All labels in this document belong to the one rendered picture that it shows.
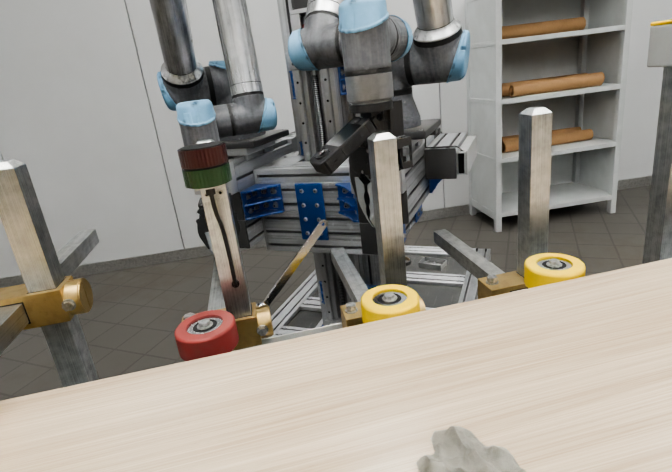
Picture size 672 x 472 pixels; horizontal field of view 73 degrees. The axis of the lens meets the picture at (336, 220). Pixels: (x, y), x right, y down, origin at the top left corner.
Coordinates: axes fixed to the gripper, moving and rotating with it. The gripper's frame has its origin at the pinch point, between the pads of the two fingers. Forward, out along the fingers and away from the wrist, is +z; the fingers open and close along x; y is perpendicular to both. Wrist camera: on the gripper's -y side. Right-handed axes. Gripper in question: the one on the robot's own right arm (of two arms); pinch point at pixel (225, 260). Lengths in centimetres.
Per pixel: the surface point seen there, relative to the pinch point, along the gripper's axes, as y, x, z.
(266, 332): -37.0, -7.6, -1.8
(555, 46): 213, -235, -35
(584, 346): -62, -41, -7
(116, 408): -55, 8, -7
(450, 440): -71, -22, -9
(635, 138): 210, -307, 42
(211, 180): -41.5, -4.7, -27.1
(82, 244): -12.0, 23.4, -13.0
